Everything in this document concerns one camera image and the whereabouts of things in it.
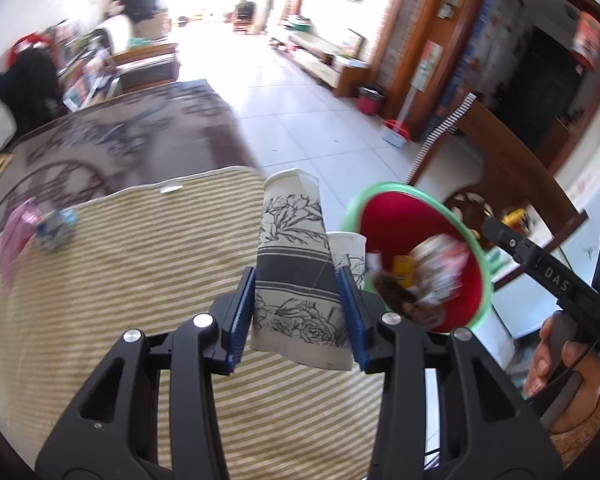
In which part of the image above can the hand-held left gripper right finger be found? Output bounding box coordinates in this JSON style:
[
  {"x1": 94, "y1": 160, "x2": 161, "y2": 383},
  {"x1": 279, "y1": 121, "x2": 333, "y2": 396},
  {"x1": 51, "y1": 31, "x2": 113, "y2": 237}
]
[{"x1": 336, "y1": 265, "x2": 566, "y2": 480}]

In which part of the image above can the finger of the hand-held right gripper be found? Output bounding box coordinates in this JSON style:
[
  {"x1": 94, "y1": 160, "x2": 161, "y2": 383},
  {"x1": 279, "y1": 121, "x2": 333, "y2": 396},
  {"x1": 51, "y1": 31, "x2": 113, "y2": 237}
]
[{"x1": 481, "y1": 215, "x2": 536, "y2": 267}]

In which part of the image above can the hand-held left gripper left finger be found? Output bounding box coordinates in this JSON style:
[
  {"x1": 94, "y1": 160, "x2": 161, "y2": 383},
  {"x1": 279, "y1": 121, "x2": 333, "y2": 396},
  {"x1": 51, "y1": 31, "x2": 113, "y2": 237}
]
[{"x1": 34, "y1": 266, "x2": 257, "y2": 480}]

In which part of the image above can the floral paper cup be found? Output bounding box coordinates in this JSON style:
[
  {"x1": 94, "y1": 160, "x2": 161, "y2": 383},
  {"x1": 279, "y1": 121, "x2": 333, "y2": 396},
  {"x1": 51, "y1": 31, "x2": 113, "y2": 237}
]
[
  {"x1": 250, "y1": 168, "x2": 353, "y2": 372},
  {"x1": 326, "y1": 231, "x2": 367, "y2": 293}
]

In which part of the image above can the white snack bag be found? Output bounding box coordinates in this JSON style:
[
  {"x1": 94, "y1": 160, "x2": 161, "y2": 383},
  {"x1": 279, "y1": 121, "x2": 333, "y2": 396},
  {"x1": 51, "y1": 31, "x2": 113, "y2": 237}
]
[{"x1": 410, "y1": 232, "x2": 471, "y2": 306}]

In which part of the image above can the yellow cardboard box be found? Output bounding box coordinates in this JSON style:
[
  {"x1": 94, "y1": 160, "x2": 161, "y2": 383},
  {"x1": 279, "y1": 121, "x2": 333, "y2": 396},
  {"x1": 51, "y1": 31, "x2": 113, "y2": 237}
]
[{"x1": 392, "y1": 255, "x2": 416, "y2": 288}]

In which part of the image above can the red bucket with green rim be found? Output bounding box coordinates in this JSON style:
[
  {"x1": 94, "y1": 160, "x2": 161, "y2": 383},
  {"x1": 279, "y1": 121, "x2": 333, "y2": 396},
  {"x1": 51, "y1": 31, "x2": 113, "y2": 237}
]
[{"x1": 341, "y1": 182, "x2": 493, "y2": 335}]

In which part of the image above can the foil wrapper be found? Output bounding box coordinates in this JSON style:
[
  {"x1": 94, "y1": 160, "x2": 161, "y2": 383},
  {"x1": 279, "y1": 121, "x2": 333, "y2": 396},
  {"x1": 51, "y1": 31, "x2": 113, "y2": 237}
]
[{"x1": 34, "y1": 208, "x2": 79, "y2": 252}]

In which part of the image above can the pink plastic bag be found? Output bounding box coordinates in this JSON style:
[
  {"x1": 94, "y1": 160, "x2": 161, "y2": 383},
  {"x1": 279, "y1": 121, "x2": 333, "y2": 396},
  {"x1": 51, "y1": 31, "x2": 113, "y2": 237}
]
[{"x1": 0, "y1": 199, "x2": 37, "y2": 288}]

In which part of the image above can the person's right forearm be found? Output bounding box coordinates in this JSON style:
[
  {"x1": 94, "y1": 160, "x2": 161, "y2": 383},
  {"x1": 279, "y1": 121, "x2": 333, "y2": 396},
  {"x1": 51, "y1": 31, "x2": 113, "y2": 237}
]
[{"x1": 550, "y1": 382, "x2": 600, "y2": 468}]

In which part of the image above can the person's right hand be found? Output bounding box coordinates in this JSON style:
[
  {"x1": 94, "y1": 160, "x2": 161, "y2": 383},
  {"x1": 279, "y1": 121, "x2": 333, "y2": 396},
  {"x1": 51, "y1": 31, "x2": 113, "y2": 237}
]
[{"x1": 524, "y1": 310, "x2": 600, "y2": 433}]

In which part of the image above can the yellow toy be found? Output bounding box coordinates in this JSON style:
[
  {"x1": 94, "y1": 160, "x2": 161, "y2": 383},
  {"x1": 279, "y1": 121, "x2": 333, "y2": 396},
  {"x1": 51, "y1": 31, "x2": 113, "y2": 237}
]
[{"x1": 500, "y1": 210, "x2": 531, "y2": 233}]

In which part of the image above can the carved wooden chair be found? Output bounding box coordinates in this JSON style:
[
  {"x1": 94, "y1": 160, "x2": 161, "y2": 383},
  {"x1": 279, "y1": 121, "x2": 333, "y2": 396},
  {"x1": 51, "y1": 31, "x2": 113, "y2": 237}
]
[{"x1": 407, "y1": 92, "x2": 588, "y2": 291}]

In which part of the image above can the striped yellow mat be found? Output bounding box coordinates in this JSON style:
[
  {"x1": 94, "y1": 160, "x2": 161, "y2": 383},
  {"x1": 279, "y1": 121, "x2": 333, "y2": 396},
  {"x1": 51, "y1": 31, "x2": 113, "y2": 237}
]
[{"x1": 0, "y1": 165, "x2": 431, "y2": 476}]

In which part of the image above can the red dustpan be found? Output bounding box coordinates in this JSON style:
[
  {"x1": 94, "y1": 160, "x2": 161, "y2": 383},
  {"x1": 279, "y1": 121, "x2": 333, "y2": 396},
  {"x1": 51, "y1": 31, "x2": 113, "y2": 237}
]
[{"x1": 381, "y1": 119, "x2": 412, "y2": 148}]

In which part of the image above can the red floor bin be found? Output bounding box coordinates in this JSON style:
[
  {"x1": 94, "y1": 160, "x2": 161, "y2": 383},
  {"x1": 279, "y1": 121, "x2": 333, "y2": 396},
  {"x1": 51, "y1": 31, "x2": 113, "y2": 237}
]
[{"x1": 356, "y1": 86, "x2": 385, "y2": 115}]

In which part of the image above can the patterned grey table cover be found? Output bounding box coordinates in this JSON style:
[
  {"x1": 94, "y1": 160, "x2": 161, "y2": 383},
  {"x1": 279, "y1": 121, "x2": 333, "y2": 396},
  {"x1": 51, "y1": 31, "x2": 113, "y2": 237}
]
[{"x1": 0, "y1": 79, "x2": 263, "y2": 238}]

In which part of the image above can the framed picture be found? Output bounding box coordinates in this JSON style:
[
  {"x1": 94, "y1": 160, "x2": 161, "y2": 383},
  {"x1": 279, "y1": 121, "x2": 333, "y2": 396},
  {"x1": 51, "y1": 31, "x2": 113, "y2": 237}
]
[{"x1": 342, "y1": 30, "x2": 366, "y2": 56}]

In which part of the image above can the long television cabinet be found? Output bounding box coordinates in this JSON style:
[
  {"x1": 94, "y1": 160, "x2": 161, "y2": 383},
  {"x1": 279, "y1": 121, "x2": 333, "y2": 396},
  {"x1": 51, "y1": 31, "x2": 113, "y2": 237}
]
[{"x1": 275, "y1": 27, "x2": 371, "y2": 98}]

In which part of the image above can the wooden sofa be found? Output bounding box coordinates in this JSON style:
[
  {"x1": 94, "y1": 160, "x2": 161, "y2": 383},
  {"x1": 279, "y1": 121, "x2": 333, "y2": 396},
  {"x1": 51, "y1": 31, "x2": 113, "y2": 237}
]
[{"x1": 107, "y1": 42, "x2": 181, "y2": 93}]

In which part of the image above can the magazine rack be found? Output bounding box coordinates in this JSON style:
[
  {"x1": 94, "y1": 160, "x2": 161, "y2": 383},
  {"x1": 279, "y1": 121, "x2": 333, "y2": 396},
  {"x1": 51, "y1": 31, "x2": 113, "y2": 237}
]
[{"x1": 55, "y1": 25, "x2": 116, "y2": 111}]

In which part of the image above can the wooden dining chair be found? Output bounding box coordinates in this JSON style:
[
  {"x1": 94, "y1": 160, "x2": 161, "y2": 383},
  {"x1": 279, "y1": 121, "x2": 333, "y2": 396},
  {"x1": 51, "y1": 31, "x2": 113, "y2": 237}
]
[{"x1": 232, "y1": 0, "x2": 258, "y2": 31}]

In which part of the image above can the black jacket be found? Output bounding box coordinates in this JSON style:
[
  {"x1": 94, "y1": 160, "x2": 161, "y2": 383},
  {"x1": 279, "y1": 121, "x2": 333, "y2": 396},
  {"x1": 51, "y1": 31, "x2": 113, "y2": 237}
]
[{"x1": 0, "y1": 50, "x2": 66, "y2": 121}]

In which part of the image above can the black clothes pile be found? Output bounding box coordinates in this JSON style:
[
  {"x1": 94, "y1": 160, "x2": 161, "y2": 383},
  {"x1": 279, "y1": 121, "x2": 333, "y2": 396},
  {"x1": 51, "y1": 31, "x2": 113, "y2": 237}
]
[{"x1": 111, "y1": 0, "x2": 163, "y2": 23}]

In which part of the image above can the red bag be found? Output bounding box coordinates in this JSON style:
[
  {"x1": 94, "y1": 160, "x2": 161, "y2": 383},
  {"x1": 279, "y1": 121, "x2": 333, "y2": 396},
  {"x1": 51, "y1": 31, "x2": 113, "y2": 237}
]
[{"x1": 10, "y1": 34, "x2": 48, "y2": 58}]

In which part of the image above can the red wall hanging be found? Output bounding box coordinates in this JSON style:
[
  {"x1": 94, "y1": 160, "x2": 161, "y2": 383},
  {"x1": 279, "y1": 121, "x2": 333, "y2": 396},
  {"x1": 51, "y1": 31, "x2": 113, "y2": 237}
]
[{"x1": 572, "y1": 12, "x2": 600, "y2": 68}]

